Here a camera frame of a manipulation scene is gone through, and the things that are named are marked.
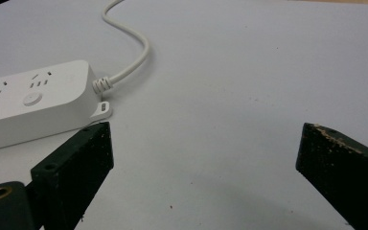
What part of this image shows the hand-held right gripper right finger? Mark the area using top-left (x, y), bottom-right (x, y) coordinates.
top-left (295, 122), bottom-right (368, 230)

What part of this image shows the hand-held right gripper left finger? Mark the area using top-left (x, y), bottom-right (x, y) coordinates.
top-left (30, 121), bottom-right (115, 230)

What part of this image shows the white power strip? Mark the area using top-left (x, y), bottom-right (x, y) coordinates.
top-left (0, 59), bottom-right (113, 153)

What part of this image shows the white power strip cable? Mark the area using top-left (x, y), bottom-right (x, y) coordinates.
top-left (92, 0), bottom-right (150, 95)

